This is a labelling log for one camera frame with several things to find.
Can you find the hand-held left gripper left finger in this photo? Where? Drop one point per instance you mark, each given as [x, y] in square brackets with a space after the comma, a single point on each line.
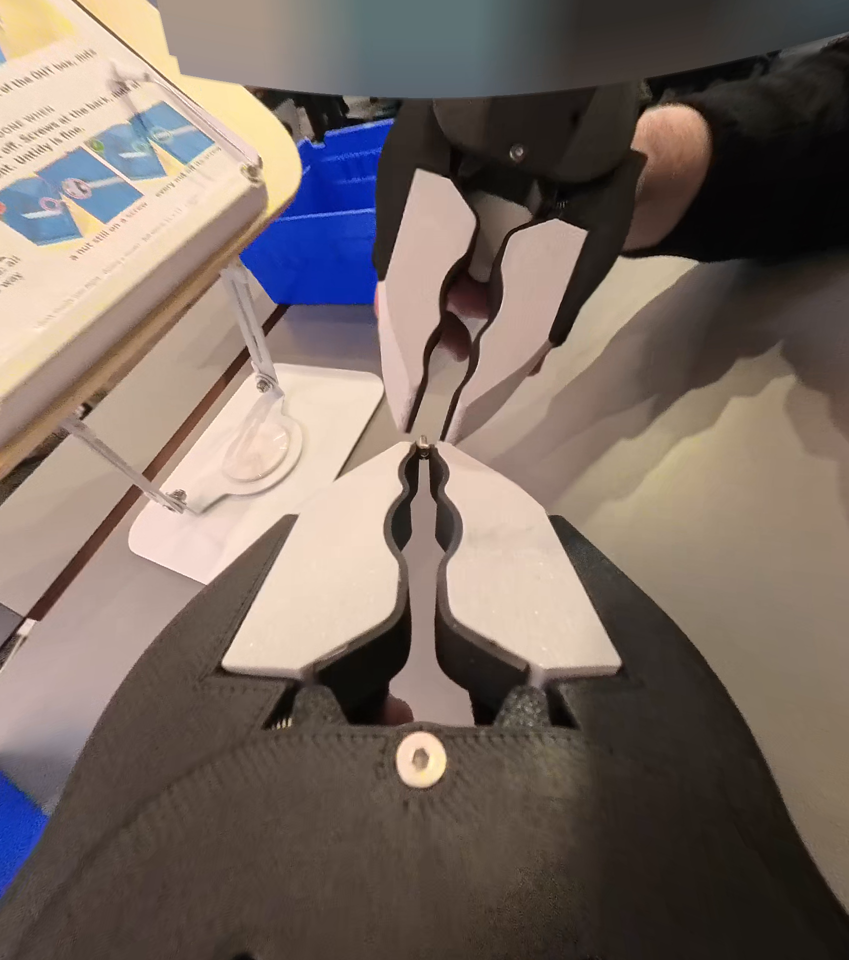
[319, 570]

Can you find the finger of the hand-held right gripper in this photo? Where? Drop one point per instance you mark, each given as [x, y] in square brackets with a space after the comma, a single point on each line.
[529, 300]
[417, 285]

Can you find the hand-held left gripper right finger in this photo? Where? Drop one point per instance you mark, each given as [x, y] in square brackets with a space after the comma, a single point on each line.
[522, 585]

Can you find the small metal screw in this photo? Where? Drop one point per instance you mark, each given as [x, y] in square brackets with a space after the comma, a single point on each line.
[421, 448]

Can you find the person's right forearm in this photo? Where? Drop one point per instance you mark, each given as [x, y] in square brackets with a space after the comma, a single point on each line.
[807, 150]

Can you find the grey desk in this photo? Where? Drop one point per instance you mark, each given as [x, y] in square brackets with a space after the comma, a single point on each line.
[709, 600]

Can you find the person's right hand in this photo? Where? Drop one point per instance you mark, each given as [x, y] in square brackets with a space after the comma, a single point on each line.
[668, 165]

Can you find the yellow board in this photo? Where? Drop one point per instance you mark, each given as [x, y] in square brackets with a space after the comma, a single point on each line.
[274, 127]

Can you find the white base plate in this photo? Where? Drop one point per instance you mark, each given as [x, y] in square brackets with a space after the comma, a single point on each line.
[338, 420]

